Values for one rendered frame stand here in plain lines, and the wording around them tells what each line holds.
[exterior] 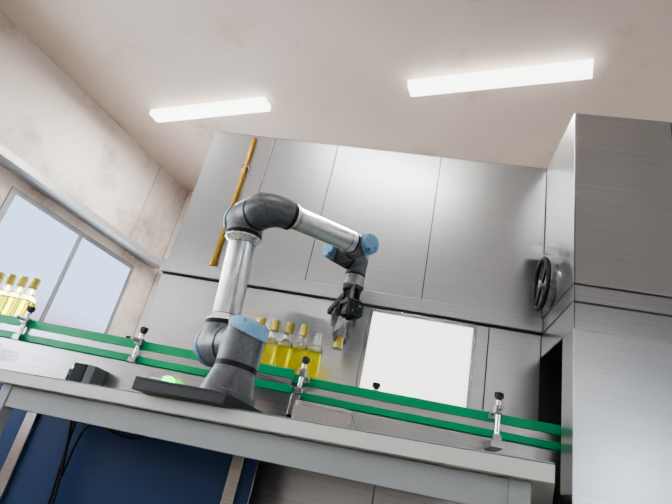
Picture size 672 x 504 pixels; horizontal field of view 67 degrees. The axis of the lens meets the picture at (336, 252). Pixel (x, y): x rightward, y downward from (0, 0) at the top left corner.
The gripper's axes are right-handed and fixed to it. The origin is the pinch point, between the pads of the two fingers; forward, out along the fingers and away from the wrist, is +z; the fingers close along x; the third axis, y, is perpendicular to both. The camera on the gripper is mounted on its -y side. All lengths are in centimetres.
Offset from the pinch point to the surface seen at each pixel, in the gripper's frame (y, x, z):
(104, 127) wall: -322, -128, -218
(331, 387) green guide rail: -2.3, 2.2, 16.5
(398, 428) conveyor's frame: 13.6, 21.6, 25.8
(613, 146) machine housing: 64, 63, -88
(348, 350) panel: -14.5, 12.7, -1.8
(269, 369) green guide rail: -6.6, -20.4, 16.3
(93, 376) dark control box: -31, -71, 31
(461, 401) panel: 11, 50, 9
